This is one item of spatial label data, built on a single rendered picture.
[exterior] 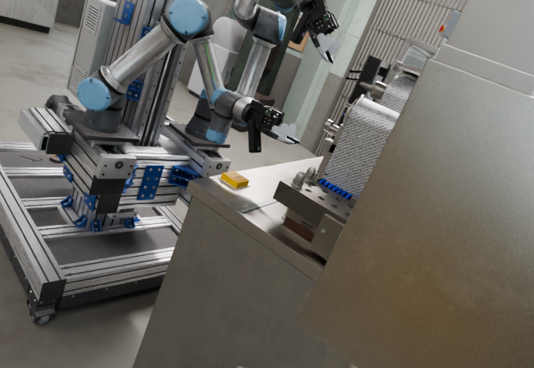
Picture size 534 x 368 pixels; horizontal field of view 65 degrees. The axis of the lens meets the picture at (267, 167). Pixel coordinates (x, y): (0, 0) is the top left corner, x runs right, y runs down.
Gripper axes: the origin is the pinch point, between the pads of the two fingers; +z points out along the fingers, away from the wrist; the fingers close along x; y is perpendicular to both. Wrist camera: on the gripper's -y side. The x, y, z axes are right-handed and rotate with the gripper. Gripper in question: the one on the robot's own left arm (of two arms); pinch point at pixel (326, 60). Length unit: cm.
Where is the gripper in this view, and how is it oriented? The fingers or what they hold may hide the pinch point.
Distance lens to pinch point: 142.2
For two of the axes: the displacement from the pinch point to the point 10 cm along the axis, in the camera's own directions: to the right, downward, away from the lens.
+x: 5.1, -0.9, 8.5
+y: 7.7, -3.8, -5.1
